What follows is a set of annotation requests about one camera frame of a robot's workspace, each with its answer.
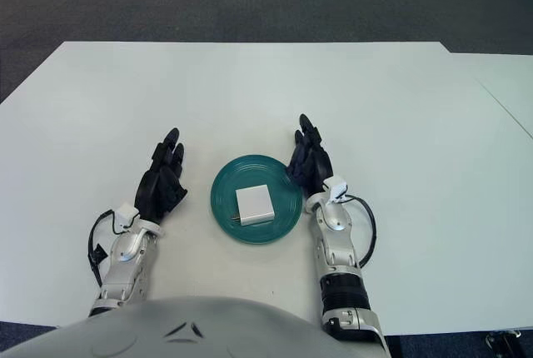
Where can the teal ceramic plate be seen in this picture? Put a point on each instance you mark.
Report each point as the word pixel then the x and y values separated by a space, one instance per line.
pixel 287 204

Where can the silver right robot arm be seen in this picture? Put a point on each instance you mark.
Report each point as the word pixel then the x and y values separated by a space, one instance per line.
pixel 341 266

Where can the white wall charger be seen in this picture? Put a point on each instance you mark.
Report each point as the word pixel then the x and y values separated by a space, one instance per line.
pixel 254 204

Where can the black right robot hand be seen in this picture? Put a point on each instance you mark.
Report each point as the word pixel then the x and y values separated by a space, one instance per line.
pixel 312 166

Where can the black metal stand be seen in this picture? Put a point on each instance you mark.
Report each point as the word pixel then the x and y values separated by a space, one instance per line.
pixel 501 339

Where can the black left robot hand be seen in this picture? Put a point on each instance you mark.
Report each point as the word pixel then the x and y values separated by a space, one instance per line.
pixel 160 187

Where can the grey robot torso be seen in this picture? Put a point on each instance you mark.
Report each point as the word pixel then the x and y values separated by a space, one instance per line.
pixel 187 333

